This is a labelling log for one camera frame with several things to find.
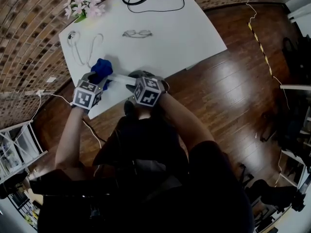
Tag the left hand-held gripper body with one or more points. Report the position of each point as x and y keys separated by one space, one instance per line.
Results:
x=83 y=98

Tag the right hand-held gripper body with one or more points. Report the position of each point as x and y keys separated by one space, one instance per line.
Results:
x=148 y=93

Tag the white power strip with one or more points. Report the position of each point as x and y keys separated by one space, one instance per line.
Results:
x=122 y=78

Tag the blue cloth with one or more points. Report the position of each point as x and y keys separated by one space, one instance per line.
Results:
x=102 y=68

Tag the person's left forearm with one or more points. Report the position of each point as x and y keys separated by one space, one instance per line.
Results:
x=69 y=139

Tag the person's right forearm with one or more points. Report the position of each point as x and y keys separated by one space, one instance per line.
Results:
x=187 y=125

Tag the thin-framed eyeglasses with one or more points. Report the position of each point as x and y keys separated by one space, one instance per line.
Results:
x=137 y=33

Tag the pink flowers in pot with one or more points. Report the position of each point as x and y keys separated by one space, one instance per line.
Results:
x=85 y=4

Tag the white metal shelf rack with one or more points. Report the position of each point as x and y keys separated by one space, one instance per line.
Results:
x=17 y=154

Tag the person's body in black clothing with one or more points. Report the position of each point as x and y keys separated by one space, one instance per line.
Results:
x=145 y=183

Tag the yellow black striped tape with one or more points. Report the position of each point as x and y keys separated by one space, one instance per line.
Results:
x=261 y=48

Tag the white office desk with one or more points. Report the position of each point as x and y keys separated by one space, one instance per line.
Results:
x=295 y=87

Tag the black office chair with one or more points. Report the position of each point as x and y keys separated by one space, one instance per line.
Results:
x=277 y=193
x=296 y=57

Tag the white wall socket plate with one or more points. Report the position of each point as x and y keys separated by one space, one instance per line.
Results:
x=51 y=79

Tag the white wall charger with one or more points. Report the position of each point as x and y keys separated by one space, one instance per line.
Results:
x=40 y=92

